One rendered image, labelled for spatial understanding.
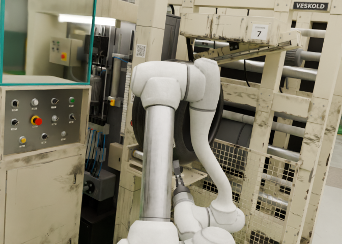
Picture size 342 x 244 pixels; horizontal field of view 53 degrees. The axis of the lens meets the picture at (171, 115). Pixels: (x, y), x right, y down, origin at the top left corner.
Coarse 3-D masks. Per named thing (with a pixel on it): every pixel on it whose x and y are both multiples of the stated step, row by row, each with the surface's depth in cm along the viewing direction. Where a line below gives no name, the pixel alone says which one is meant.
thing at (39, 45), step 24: (24, 0) 163; (48, 0) 173; (72, 0) 184; (96, 0) 196; (0, 24) 157; (24, 24) 165; (48, 24) 176; (72, 24) 187; (0, 48) 158; (24, 48) 168; (48, 48) 179; (72, 48) 191; (0, 72) 160; (24, 72) 171; (48, 72) 182; (72, 72) 194
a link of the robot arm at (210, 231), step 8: (200, 232) 106; (208, 232) 105; (216, 232) 106; (224, 232) 107; (184, 240) 109; (192, 240) 106; (200, 240) 103; (208, 240) 102; (216, 240) 102; (224, 240) 102; (232, 240) 104
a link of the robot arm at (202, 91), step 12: (204, 60) 120; (192, 72) 119; (204, 72) 119; (216, 72) 120; (192, 84) 118; (204, 84) 119; (216, 84) 121; (192, 96) 120; (204, 96) 121; (216, 96) 122; (204, 108) 122
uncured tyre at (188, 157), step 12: (168, 60) 194; (180, 60) 195; (132, 108) 187; (180, 108) 173; (216, 108) 218; (132, 120) 186; (144, 120) 180; (180, 120) 175; (216, 120) 211; (144, 132) 182; (180, 132) 177; (216, 132) 213; (180, 144) 180; (180, 156) 185; (192, 156) 194
